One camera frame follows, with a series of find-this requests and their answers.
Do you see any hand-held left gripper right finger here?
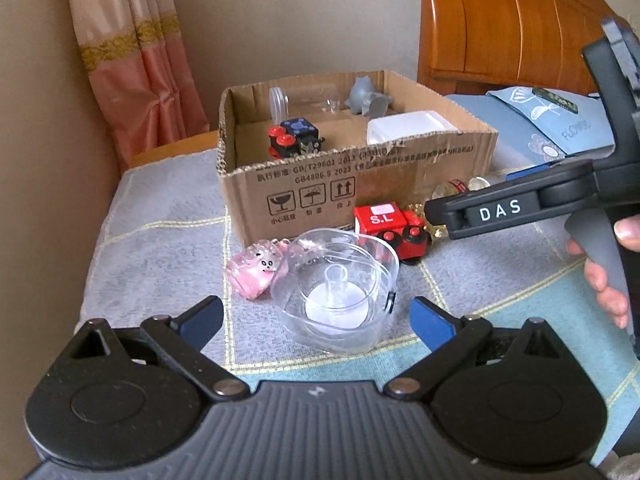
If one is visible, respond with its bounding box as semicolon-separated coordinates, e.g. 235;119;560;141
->
382;296;571;401

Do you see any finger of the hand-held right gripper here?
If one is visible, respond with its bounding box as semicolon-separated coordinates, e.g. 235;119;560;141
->
424;161;597;241

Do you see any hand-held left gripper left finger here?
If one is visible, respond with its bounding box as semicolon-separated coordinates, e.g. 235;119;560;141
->
65;296;250;402

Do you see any clear heart-shaped container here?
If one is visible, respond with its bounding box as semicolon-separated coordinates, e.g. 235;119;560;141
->
270;227;401;353

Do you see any red toy truck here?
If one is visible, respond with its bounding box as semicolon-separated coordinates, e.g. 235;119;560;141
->
354;201;435;266

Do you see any white translucent plastic box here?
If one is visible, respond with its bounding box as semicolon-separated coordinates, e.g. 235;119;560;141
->
366;109;458;148

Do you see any grey toy animal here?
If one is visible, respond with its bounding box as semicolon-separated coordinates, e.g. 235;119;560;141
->
348;76;382;112
361;92;395;117

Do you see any brown cardboard box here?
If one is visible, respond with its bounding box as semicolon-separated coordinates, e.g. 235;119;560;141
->
217;70;499;248

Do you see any clear plastic jar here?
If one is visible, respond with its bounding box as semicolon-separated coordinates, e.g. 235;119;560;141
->
269;85;343;121

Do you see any person's right hand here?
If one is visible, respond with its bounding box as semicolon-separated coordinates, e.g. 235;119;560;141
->
566;218;640;330

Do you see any clear jar of gold beads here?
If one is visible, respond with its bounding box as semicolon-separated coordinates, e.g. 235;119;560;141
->
410;176;493;240

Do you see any blue floral pillow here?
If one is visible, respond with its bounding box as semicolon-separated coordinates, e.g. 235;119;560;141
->
487;85;616;163

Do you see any pink bear-shaped lid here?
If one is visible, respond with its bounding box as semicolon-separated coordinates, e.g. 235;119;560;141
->
229;241;291;301

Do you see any dark remote control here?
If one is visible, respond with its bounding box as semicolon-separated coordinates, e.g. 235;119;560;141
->
531;86;578;113

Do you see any grey and teal checked blanket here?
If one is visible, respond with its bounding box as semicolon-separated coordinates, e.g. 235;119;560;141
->
75;147;640;461

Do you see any blue floral bed sheet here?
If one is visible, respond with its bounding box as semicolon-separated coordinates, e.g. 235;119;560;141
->
442;92;616;181

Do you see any wooden headboard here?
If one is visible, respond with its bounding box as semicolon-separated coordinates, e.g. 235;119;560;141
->
417;0;631;96

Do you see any pink curtain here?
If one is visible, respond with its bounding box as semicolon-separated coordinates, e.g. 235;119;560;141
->
65;0;211;168

